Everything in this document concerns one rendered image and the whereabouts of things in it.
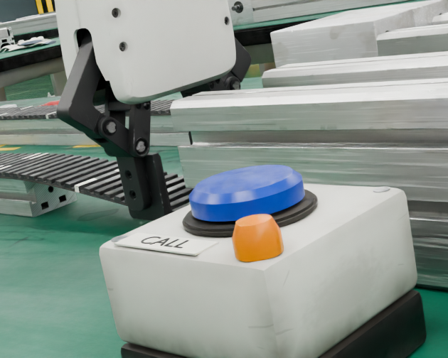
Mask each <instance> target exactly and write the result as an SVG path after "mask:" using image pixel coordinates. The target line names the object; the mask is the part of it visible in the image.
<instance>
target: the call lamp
mask: <svg viewBox="0 0 448 358"><path fill-rule="evenodd" d="M232 241H233V248H234V252H235V258H236V259H237V260H239V261H262V260H265V259H270V258H272V257H275V256H277V255H279V254H281V253H282V252H283V251H284V245H283V240H282V233H281V229H280V228H279V226H278V225H277V223H276V222H275V220H274V219H273V218H272V216H271V215H268V214H256V215H249V216H246V217H242V218H240V219H239V220H237V221H236V223H235V228H234V231H233V236H232Z"/></svg>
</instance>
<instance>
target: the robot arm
mask: <svg viewBox="0 0 448 358"><path fill-rule="evenodd" d="M55 12H56V17H57V22H58V32H59V38H60V46H61V50H62V54H63V62H64V66H65V72H66V76H67V79H68V80H67V82H66V85H65V88H64V90H63V93H62V95H61V98H60V101H59V103H58V106H57V109H56V114H57V116H58V118H59V119H60V120H61V121H64V122H65V123H66V124H69V125H71V126H72V127H74V128H75V129H77V130H79V131H82V132H84V133H85V135H86V136H87V137H89V138H90V139H92V140H93V141H94V142H95V143H97V144H99V145H100V146H101V147H103V148H104V150H105V153H106V154H107V155H108V156H111V157H116V159H117V165H118V168H119V174H120V178H121V181H122V187H123V191H124V196H125V200H126V203H127V205H128V208H129V213H130V215H131V217H132V218H134V219H144V220H151V221H154V220H156V219H159V218H161V217H163V216H166V215H168V214H170V213H172V211H171V204H170V200H169V194H168V190H167V188H166V180H165V176H164V170H163V166H162V162H161V156H160V155H159V153H149V148H150V123H151V100H154V99H158V98H160V97H165V96H167V95H170V94H174V93H177V92H180V93H181V95H182V97H183V98H184V97H192V95H193V94H198V93H200V92H213V91H226V90H240V88H241V85H240V83H241V82H242V81H243V79H244V77H245V75H246V73H247V71H248V69H249V66H250V64H251V61H252V59H251V56H250V54H249V53H248V52H247V51H246V49H244V47H243V46H242V45H241V44H240V43H239V41H238V40H237V39H236V38H235V37H234V33H233V25H232V21H231V17H230V10H229V6H228V1H227V0H55ZM102 104H104V105H105V115H104V114H102V113H100V111H98V110H97V109H96V108H95V107H94V106H98V105H102ZM125 112H129V129H128V128H126V127H125V120H126V113H125Z"/></svg>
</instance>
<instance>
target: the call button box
mask: <svg viewBox="0 0 448 358"><path fill-rule="evenodd" d="M304 192H305V196H304V197H303V199H302V200H300V201H299V202H298V203H297V204H295V205H292V206H291V207H288V208H286V209H284V210H280V211H279V212H274V213H272V214H270V215H271V216H272V218H273V219H274V220H275V222H276V223H277V225H278V226H279V228H280V229H281V233H282V240H283V245H284V251H283V252H282V253H281V254H279V255H277V256H275V257H272V258H270V259H265V260H262V261H239V260H237V259H236V258H235V252H234V248H233V241H232V236H233V231H234V228H235V223H236V221H237V220H235V221H227V222H212V221H205V220H201V219H197V218H195V217H194V216H193V215H192V211H191V205H188V206H186V207H183V208H181V209H179V210H177V211H175V212H172V213H170V214H168V215H166V216H163V217H161V218H159V219H156V220H154V221H153V222H150V223H148V224H145V225H144V226H141V227H139V228H137V229H134V230H132V231H130V232H127V233H126V234H123V235H121V236H118V237H114V238H112V240H110V241H108V242H106V243H104V244H103V245H102V246H101V247H100V253H99V255H100V261H101V264H102V270H103V273H104V277H105V282H106V286H107V291H108V295H109V298H110V304H111V307H112V313H113V316H114V322H115V325H116V329H117V334H118V335H119V337H120V338H121V339H122V340H123V341H124V342H127V343H126V344H124V345H123V346H122V347H121V355H122V358H406V357H407V356H408V355H409V354H411V353H412V352H413V351H414V350H416V349H417V348H418V347H419V346H420V345H421V344H423V343H424V342H425V340H426V336H427V332H426V327H425V317H424V311H423V306H422V296H421V295H420V292H418V291H415V290H412V289H413V288H414V287H415V285H416V283H417V269H416V263H415V253H414V248H413V243H412V233H411V227H410V218H409V212H408V207H407V197H406V195H405V193H404V191H403V190H400V189H398V188H389V187H379V188H378V187H362V186H345V185H315V184H304Z"/></svg>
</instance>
